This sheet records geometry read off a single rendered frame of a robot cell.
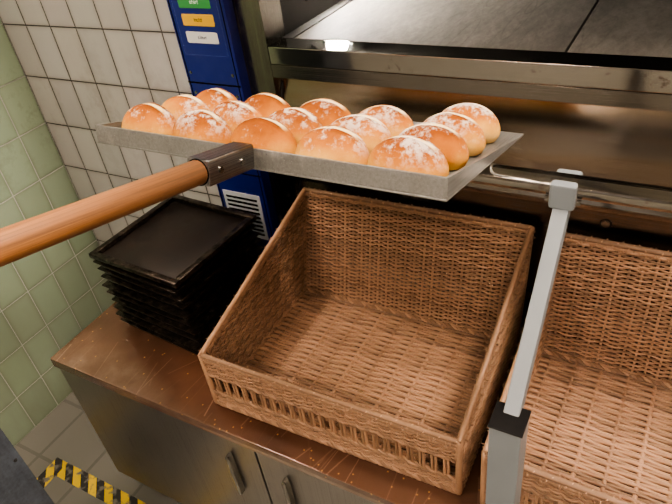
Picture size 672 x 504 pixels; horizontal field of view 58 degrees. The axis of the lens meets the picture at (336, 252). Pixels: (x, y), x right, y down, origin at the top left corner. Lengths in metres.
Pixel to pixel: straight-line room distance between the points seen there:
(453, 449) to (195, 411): 0.58
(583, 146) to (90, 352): 1.20
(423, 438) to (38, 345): 1.52
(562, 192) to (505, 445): 0.32
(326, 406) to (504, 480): 0.39
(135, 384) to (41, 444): 0.88
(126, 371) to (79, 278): 0.83
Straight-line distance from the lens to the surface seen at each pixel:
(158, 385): 1.46
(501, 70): 1.18
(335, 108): 0.93
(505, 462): 0.84
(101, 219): 0.62
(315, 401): 1.14
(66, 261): 2.25
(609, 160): 1.21
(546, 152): 1.23
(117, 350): 1.59
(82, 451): 2.23
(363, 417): 1.11
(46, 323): 2.26
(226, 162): 0.75
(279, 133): 0.80
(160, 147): 0.90
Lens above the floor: 1.58
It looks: 36 degrees down
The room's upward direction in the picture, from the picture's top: 8 degrees counter-clockwise
